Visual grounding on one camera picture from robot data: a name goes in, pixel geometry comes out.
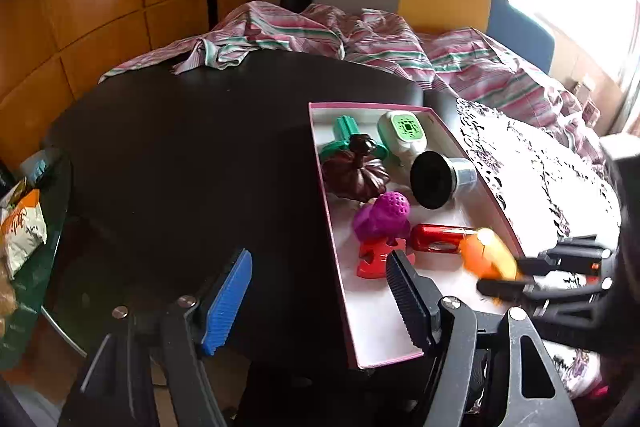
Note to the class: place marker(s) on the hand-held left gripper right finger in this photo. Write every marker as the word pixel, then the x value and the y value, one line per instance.
pixel 410 302

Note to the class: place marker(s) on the teal packet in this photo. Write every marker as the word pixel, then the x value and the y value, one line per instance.
pixel 36 167

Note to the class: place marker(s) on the pink shallow box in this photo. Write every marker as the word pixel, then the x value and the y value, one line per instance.
pixel 380 332

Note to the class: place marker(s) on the green plastic toy piece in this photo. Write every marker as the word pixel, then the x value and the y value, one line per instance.
pixel 345 129

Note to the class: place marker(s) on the green glass side table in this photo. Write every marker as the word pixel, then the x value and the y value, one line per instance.
pixel 42 302

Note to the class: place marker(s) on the white orange snack bag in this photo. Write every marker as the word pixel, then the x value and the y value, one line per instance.
pixel 22 232

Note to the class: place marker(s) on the white embroidered floral tablecloth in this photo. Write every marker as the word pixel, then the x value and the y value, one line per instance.
pixel 530 167

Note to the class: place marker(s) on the brown pumpkin figurine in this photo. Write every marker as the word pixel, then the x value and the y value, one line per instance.
pixel 355 177

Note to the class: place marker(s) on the yellow toy cutter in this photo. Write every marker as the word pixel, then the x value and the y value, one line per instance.
pixel 487 252

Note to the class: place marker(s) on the red puzzle piece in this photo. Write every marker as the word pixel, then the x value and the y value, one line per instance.
pixel 372 257

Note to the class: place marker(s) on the purple perforated toy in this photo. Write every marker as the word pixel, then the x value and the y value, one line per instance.
pixel 385 212

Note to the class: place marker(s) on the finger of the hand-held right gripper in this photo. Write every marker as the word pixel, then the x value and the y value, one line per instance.
pixel 565 257
pixel 545 299

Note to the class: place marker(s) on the shiny red capsule case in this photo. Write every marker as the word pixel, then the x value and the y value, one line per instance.
pixel 430 237

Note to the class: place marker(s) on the white device green grille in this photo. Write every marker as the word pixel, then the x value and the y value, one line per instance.
pixel 407 127

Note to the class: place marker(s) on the pink green striped blanket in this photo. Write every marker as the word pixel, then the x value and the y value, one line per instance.
pixel 380 37

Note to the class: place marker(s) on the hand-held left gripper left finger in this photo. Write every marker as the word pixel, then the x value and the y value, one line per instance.
pixel 227 302

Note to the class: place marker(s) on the black round table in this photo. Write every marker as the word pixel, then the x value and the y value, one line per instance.
pixel 200 157

